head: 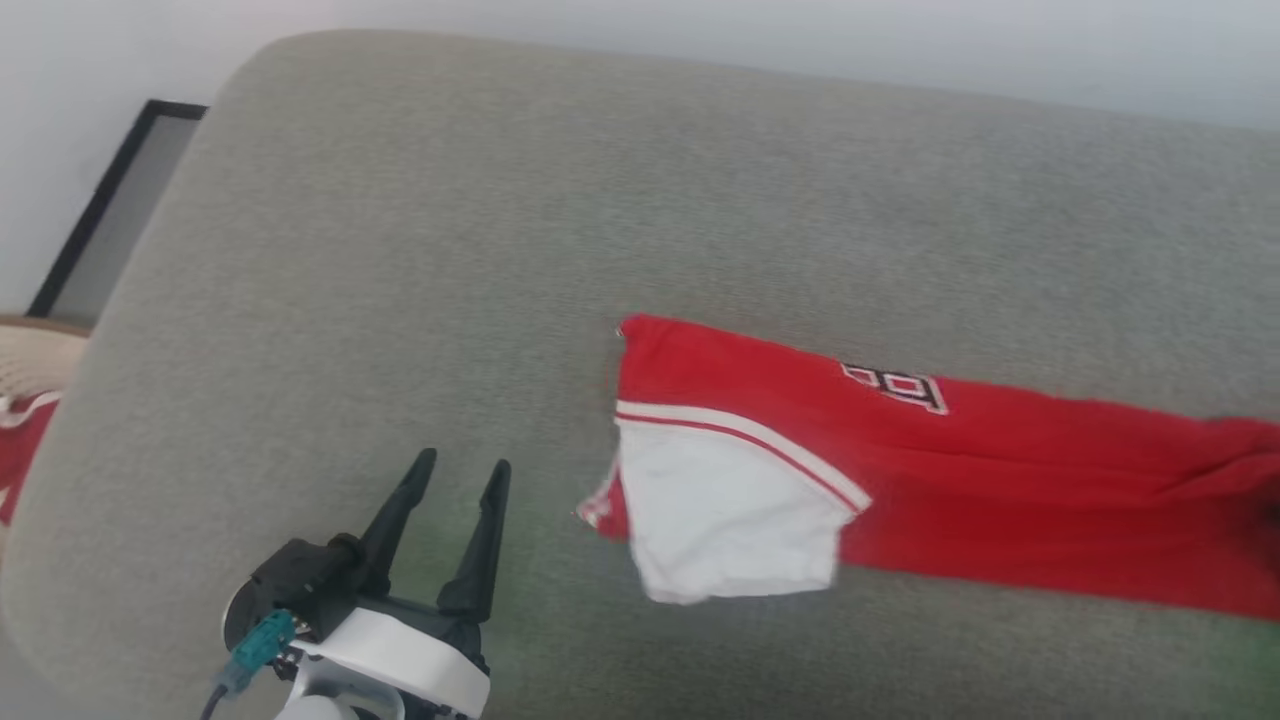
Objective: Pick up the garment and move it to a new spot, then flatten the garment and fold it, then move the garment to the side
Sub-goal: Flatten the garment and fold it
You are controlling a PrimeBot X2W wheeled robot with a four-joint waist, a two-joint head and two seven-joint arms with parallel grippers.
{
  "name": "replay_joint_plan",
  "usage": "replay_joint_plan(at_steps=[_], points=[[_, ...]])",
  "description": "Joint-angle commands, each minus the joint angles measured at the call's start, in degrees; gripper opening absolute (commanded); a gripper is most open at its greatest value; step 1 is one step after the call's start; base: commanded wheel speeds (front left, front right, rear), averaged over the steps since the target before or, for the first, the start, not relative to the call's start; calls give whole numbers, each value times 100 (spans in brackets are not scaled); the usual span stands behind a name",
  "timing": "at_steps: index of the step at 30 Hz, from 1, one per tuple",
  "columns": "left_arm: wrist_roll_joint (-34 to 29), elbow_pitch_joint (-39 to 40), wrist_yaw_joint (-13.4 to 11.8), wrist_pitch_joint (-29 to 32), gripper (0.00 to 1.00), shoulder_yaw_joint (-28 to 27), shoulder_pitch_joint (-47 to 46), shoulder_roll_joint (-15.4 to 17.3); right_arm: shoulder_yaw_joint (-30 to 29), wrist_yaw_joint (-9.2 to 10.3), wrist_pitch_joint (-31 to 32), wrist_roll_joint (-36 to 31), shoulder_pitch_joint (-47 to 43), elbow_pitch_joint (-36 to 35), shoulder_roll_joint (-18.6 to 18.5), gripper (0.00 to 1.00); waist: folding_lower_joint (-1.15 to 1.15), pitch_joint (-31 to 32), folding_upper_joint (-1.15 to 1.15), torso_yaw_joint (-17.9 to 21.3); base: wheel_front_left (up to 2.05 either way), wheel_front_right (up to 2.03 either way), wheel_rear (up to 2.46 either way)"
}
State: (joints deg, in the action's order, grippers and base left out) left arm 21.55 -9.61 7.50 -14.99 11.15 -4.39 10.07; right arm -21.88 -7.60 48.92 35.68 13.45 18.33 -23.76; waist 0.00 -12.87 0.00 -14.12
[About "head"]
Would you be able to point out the black framed grey panel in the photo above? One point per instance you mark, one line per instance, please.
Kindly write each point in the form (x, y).
(130, 210)

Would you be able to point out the teal left camera connector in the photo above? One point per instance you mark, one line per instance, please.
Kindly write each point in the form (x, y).
(258, 645)

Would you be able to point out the red garment with white trim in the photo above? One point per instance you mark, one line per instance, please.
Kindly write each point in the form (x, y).
(20, 450)

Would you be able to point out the grey fabric sofa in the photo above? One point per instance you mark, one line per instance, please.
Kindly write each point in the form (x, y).
(500, 250)

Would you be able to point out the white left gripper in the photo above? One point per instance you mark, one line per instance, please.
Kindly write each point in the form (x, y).
(400, 645)

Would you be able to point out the red white basketball jersey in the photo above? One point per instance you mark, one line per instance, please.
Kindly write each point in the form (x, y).
(1000, 490)

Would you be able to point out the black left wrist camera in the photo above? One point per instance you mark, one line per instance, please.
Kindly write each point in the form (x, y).
(295, 585)

